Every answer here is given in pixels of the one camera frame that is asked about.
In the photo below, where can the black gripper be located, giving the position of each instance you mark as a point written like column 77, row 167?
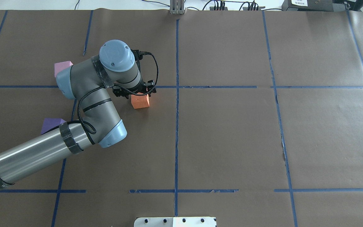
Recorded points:
column 120, row 91

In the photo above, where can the orange foam block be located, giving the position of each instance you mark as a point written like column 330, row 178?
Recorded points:
column 140, row 102

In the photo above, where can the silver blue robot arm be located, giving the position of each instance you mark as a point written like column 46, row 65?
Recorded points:
column 96, row 121

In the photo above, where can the pink foam block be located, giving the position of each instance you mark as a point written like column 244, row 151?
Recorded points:
column 58, row 67

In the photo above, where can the purple foam block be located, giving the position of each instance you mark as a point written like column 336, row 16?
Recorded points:
column 51, row 124

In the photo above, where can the black power strip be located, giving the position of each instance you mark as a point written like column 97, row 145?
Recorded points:
column 233, row 5

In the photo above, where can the black box with label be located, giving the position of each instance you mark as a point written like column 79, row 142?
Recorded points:
column 307, row 5

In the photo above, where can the aluminium frame post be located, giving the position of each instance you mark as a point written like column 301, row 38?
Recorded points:
column 177, row 7

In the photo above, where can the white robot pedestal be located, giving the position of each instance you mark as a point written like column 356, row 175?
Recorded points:
column 176, row 222

